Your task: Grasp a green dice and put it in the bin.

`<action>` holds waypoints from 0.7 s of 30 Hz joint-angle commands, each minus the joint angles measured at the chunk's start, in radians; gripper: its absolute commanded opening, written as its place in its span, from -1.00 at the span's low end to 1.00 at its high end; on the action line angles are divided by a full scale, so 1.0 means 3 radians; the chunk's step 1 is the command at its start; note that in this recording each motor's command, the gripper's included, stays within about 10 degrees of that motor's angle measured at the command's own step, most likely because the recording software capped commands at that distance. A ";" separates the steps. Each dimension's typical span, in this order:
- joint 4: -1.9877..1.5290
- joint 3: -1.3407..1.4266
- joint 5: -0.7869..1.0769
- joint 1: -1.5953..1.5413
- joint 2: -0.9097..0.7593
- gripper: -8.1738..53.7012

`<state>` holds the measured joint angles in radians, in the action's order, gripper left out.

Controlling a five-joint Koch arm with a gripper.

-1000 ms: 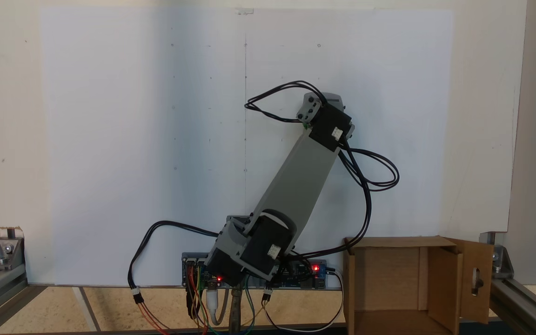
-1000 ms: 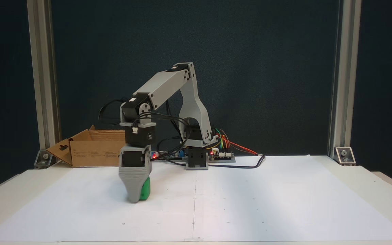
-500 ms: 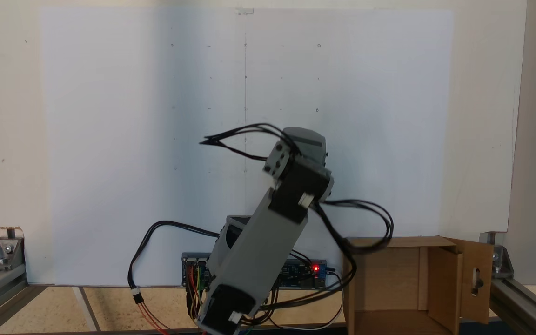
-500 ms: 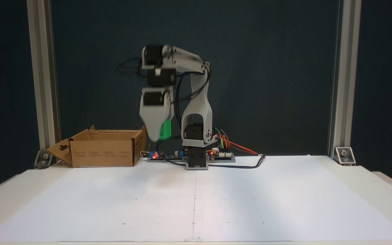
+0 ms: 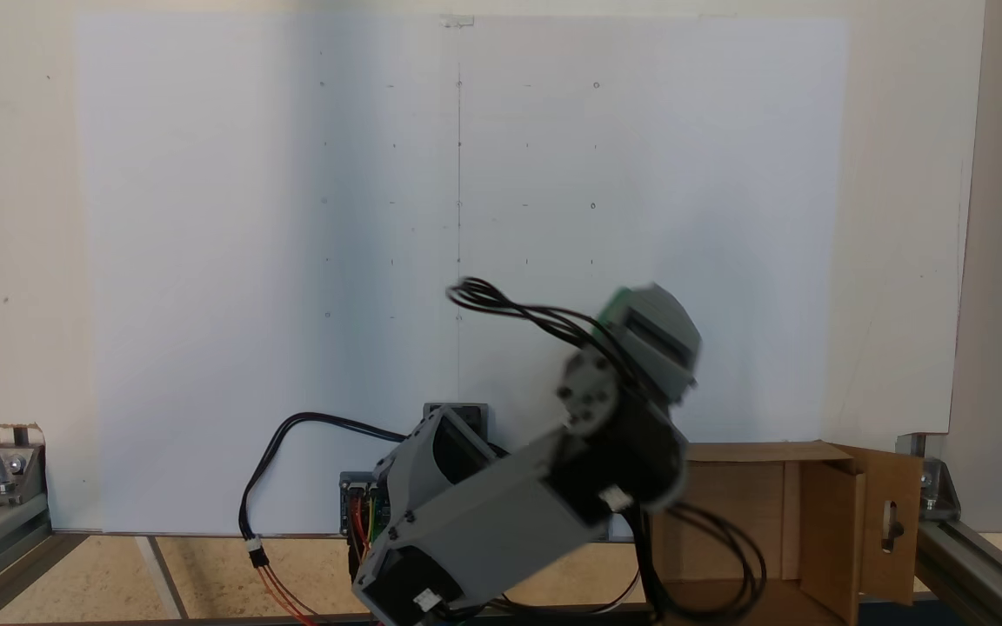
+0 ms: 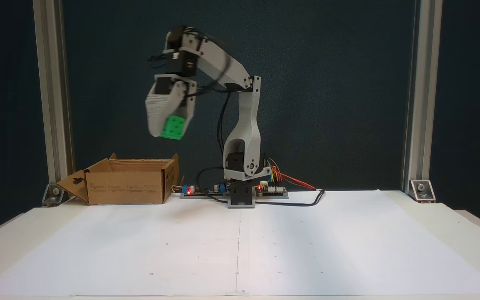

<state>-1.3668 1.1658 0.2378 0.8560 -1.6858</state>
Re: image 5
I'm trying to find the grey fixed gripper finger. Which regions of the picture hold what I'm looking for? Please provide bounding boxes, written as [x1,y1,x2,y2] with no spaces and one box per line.
[625,283,683,328]

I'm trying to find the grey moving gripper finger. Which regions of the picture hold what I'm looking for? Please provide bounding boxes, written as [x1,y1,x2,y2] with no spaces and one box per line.
[558,346,620,434]

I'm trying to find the green dice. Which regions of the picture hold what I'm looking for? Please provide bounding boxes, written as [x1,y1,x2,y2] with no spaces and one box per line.
[598,290,632,330]

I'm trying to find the brown cardboard box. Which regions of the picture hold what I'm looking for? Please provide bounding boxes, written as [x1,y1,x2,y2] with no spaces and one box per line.
[651,441,924,626]

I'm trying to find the large white paper sheet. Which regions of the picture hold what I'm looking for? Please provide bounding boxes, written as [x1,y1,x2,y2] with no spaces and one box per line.
[75,13,850,534]

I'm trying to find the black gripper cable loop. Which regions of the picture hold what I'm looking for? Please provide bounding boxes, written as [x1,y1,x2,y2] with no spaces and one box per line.
[446,277,634,370]

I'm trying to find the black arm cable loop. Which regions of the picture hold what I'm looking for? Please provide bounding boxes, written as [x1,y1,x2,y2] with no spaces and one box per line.
[631,500,768,623]

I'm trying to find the small board with coloured wires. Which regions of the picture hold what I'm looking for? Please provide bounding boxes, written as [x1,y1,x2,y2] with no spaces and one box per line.
[340,472,394,557]

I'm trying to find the metal corner bracket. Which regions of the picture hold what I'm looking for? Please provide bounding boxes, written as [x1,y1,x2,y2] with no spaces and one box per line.
[0,442,45,506]
[896,433,961,523]

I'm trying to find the black cable with white connector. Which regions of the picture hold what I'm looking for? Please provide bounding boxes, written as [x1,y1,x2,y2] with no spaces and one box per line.
[239,412,406,568]

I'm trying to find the red and orange wires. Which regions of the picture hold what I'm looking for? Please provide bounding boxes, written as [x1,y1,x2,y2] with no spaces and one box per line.
[253,561,321,626]

